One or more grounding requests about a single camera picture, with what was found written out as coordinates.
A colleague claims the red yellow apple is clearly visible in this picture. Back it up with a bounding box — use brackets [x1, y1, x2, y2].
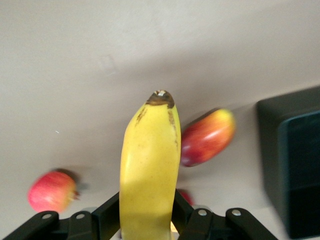
[177, 188, 195, 207]

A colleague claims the small grey tape patch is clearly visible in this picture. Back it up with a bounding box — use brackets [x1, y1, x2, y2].
[98, 54, 117, 75]

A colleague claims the red yellow mango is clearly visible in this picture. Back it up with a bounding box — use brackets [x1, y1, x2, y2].
[180, 107, 237, 168]

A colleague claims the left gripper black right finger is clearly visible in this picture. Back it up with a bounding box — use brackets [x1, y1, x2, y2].
[171, 189, 279, 240]

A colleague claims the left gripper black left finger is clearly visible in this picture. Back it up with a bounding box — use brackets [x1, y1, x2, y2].
[0, 191, 121, 240]

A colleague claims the red pink pomegranate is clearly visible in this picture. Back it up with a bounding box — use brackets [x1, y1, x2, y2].
[27, 169, 81, 214]

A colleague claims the yellow banana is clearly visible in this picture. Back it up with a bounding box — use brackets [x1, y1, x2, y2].
[118, 89, 182, 240]

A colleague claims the black plastic box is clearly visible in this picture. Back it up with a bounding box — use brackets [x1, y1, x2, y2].
[256, 85, 320, 240]

